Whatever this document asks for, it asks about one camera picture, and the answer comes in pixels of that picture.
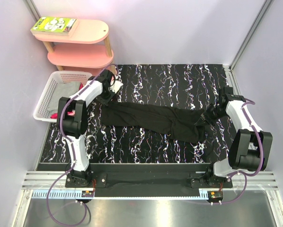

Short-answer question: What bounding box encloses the magenta t shirt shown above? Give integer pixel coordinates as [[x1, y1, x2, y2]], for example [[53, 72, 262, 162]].
[[50, 83, 84, 119]]

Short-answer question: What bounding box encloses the green cover book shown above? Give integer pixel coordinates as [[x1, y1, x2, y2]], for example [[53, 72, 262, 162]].
[[30, 17, 79, 36]]

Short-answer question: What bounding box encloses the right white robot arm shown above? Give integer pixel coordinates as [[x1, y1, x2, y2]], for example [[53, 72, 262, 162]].
[[202, 87, 273, 188]]

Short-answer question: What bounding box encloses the white plastic laundry basket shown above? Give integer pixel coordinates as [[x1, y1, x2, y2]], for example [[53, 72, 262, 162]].
[[33, 70, 92, 123]]

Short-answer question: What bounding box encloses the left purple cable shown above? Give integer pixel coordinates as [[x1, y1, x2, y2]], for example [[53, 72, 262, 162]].
[[46, 64, 118, 227]]

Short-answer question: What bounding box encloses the white slotted cable duct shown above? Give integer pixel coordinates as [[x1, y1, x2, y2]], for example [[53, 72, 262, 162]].
[[32, 190, 95, 199]]

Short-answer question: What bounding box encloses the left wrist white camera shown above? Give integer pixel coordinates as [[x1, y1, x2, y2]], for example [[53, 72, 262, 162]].
[[109, 79, 124, 94]]

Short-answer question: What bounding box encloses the black printed t shirt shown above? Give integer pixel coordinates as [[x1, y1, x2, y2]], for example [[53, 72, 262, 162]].
[[101, 102, 207, 144]]

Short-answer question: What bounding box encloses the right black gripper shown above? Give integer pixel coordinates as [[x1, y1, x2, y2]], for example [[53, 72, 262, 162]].
[[195, 103, 228, 127]]

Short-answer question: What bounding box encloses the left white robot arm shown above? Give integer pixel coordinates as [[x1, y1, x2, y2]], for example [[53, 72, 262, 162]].
[[57, 69, 123, 187]]

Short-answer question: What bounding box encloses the purple cable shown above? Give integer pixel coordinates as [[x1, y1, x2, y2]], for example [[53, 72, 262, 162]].
[[186, 99, 264, 205], [46, 64, 118, 227]]

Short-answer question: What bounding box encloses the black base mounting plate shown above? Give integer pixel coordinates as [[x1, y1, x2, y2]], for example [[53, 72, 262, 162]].
[[65, 163, 233, 199]]

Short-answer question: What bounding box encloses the grey t shirt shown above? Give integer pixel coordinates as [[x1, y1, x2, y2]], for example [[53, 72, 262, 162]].
[[48, 81, 83, 114]]

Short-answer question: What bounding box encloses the pink three tier shelf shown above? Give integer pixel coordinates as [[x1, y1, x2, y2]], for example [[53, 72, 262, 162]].
[[35, 19, 114, 72]]

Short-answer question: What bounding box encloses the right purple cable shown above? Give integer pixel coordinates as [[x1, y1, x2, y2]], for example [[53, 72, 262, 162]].
[[186, 99, 264, 205]]

